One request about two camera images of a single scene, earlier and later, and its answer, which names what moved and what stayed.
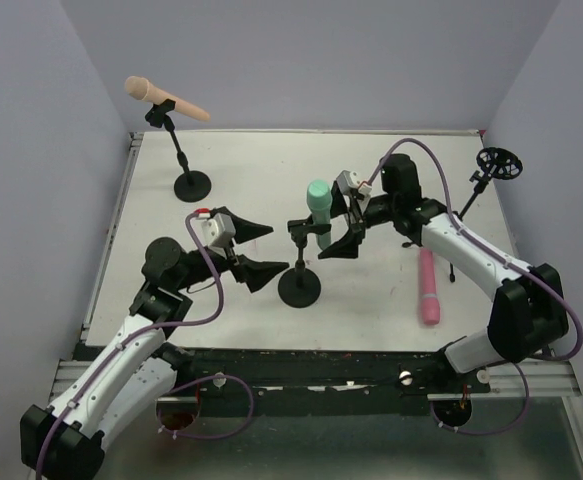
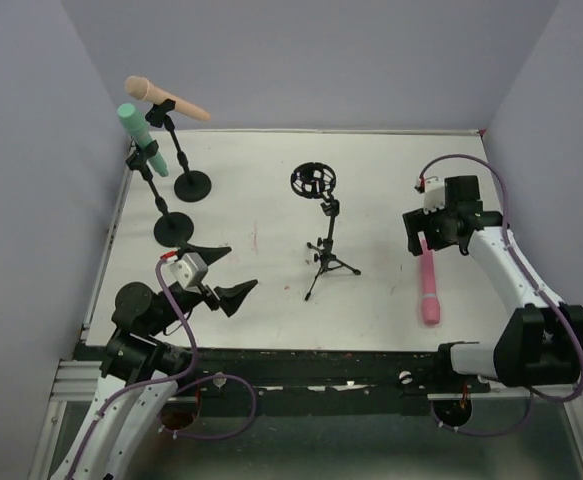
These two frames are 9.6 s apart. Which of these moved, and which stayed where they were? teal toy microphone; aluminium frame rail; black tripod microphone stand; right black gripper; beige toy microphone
Moved: black tripod microphone stand; right black gripper; teal toy microphone
Stayed: beige toy microphone; aluminium frame rail
